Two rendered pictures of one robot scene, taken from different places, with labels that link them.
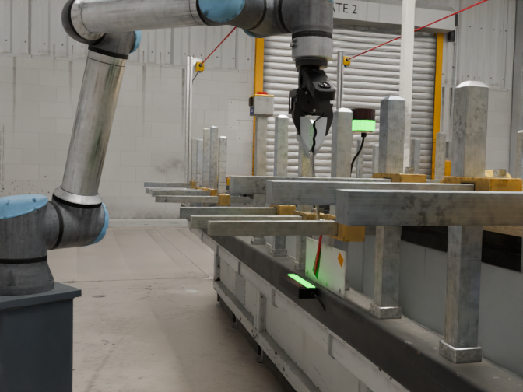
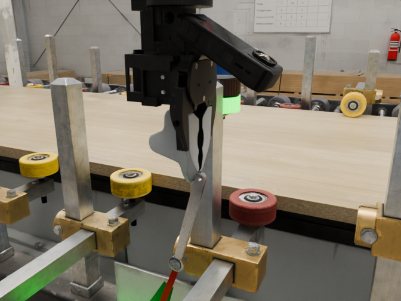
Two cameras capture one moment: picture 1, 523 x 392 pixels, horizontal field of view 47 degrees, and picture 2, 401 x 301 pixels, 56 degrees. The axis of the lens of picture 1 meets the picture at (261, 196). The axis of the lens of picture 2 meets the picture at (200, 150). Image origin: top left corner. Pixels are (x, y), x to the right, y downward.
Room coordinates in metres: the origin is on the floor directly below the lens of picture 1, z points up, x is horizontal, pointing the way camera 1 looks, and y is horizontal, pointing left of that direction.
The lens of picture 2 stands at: (1.05, 0.22, 1.17)
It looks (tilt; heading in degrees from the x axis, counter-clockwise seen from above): 17 degrees down; 309
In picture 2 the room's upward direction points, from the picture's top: straight up
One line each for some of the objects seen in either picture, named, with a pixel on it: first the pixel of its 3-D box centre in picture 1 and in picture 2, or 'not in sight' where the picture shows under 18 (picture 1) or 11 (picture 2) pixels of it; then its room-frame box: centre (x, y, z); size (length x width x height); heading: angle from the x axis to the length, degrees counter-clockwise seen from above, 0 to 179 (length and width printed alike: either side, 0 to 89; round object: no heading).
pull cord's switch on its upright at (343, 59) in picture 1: (342, 128); not in sight; (4.36, -0.57, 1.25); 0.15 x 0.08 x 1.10; 14
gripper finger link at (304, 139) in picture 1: (301, 136); (171, 146); (1.34, -0.09, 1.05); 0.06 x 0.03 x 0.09; 14
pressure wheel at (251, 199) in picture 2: not in sight; (252, 224); (1.35, -0.29, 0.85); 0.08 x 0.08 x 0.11
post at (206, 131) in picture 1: (205, 171); not in sight; (3.30, 0.31, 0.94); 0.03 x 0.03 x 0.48; 14
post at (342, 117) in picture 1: (339, 214); (206, 239); (1.36, -0.18, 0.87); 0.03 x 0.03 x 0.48; 14
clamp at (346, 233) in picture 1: (343, 226); (219, 257); (1.34, -0.19, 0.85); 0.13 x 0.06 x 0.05; 14
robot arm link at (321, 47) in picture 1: (310, 51); not in sight; (1.34, -0.10, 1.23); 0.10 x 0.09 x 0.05; 104
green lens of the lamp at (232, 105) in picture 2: (361, 125); (219, 102); (1.37, -0.22, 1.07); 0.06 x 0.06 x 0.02
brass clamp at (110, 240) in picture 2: (307, 221); (91, 229); (1.58, -0.12, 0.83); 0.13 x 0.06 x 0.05; 14
